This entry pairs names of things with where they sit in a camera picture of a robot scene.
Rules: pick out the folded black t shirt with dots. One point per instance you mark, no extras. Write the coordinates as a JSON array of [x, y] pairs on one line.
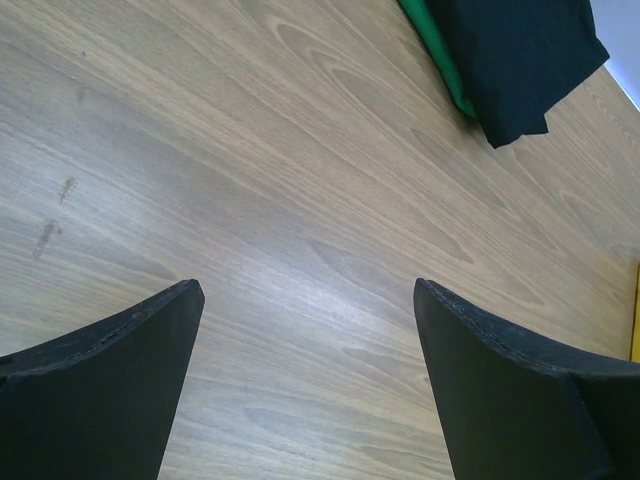
[[518, 59]]

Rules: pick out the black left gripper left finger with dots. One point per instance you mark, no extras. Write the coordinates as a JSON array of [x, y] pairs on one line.
[[99, 402]]

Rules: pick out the yellow plastic tray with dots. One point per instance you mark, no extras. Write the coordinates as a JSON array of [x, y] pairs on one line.
[[635, 333]]

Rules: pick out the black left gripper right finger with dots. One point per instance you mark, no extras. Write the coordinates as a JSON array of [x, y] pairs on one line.
[[514, 404]]

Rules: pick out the folded green t shirt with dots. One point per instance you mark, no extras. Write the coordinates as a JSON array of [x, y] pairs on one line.
[[423, 22]]

